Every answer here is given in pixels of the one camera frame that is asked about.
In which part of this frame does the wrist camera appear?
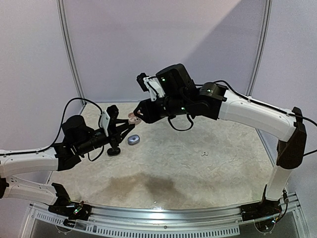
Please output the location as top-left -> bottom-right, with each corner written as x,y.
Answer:
136,72 -> 165,102
100,105 -> 119,136

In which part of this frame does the right aluminium frame post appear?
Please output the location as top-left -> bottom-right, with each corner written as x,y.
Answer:
242,0 -> 272,107

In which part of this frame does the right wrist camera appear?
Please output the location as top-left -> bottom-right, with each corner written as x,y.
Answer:
136,72 -> 165,102

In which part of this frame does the black earbud charging case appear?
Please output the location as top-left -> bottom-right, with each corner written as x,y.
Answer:
107,147 -> 121,157

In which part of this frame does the white round charging case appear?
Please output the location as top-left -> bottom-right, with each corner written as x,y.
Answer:
128,112 -> 142,125

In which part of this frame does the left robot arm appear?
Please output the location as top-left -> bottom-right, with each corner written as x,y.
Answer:
0,115 -> 135,215

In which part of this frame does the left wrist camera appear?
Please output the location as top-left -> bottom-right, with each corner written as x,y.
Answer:
100,105 -> 119,136

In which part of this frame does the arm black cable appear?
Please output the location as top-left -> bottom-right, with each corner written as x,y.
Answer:
167,80 -> 317,157
0,98 -> 106,162

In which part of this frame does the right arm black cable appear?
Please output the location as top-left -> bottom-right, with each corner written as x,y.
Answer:
167,80 -> 317,157

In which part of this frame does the slotted white cable duct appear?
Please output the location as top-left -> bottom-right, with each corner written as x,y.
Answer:
29,211 -> 241,238

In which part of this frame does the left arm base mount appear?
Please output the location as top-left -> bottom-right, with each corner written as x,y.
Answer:
48,198 -> 92,221

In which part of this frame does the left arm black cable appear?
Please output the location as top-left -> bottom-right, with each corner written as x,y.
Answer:
0,98 -> 106,162

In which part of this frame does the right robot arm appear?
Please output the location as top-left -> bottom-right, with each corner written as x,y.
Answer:
134,63 -> 307,216

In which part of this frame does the left aluminium frame post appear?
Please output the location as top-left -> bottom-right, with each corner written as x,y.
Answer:
56,0 -> 85,98

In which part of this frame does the aluminium front rail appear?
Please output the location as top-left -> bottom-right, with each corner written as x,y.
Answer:
29,192 -> 300,228

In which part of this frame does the blue earbud charging case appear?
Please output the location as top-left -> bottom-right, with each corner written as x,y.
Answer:
127,134 -> 140,145

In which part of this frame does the aluminium frame post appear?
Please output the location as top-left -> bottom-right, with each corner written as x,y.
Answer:
242,0 -> 272,107
56,0 -> 85,98

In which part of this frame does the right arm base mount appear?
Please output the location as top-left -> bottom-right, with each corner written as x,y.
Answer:
240,200 -> 288,221

